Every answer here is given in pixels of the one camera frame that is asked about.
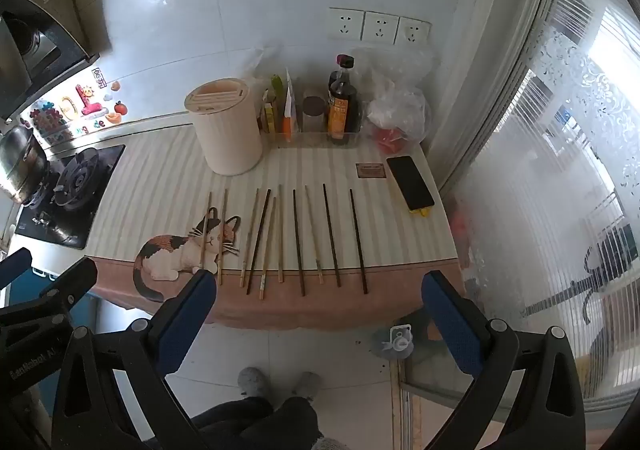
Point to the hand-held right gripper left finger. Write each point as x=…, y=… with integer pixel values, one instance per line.
x=185, y=325

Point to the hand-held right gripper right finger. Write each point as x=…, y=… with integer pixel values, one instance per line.
x=452, y=325

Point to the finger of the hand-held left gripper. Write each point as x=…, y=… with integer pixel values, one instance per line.
x=70, y=282
x=15, y=266

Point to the cream utensil holder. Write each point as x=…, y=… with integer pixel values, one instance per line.
x=225, y=129

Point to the blue cabinet front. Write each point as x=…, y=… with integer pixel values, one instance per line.
x=91, y=312

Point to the clear suction hook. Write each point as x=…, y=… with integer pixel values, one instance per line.
x=397, y=341

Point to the grey slipper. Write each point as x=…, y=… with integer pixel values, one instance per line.
x=252, y=380
x=307, y=382

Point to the steel pot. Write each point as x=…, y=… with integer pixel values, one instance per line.
x=20, y=164

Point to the black gas stove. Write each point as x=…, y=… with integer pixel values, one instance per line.
x=75, y=180

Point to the person's legs in dark pants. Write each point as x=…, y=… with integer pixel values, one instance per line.
x=260, y=422

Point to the frosted glass sliding door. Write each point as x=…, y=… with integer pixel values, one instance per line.
x=525, y=210

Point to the striped cat print tablecloth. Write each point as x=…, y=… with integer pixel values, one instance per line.
x=165, y=169

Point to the black phone in yellow case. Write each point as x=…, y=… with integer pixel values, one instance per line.
x=411, y=182

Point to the brown label patch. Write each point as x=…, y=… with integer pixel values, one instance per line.
x=370, y=170

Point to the red item in bag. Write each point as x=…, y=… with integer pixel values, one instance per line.
x=390, y=139

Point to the range hood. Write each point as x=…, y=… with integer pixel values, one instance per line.
x=35, y=44

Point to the yellow packet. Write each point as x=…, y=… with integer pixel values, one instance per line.
x=270, y=117

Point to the clear plastic organizer tray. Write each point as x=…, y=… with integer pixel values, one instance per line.
x=312, y=138

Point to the clear plastic bag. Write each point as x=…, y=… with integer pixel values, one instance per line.
x=400, y=99

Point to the orange and white packet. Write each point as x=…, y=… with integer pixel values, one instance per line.
x=288, y=104

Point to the dark sauce bottle black cap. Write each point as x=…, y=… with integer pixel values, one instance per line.
x=342, y=104

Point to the jar with brown lid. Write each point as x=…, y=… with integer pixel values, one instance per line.
x=313, y=112

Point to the green packet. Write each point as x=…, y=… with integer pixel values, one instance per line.
x=276, y=84

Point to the colourful wall stickers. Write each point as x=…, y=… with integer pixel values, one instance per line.
x=87, y=102

